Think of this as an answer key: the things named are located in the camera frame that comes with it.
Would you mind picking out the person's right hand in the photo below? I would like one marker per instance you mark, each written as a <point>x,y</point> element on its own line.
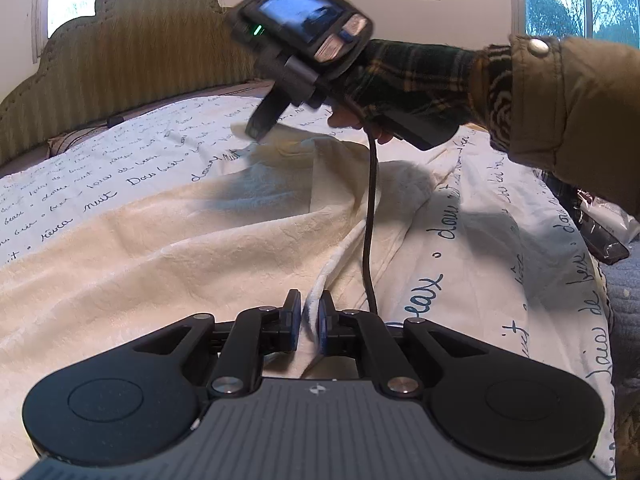
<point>415,80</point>

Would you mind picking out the olive padded headboard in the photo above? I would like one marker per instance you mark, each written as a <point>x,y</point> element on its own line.
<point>150,50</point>

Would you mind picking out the white script-printed bedsheet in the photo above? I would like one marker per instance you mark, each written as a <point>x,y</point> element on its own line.
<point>500,290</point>

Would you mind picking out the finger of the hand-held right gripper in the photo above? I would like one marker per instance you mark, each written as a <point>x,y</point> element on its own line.
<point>265,117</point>

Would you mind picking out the clear plastic bag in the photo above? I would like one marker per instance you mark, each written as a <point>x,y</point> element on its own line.
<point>612,225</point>

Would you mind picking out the striped pillow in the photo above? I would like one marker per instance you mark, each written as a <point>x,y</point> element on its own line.
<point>70,141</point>

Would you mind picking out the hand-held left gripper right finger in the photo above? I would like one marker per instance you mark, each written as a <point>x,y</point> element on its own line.
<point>324,326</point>

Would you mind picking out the cream fluffy towel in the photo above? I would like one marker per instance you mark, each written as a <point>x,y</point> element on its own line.
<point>175,260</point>

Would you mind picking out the grey quilted blanket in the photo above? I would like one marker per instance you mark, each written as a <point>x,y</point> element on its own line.
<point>622,310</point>

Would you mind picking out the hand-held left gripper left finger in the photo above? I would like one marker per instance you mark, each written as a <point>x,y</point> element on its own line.
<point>295,321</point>

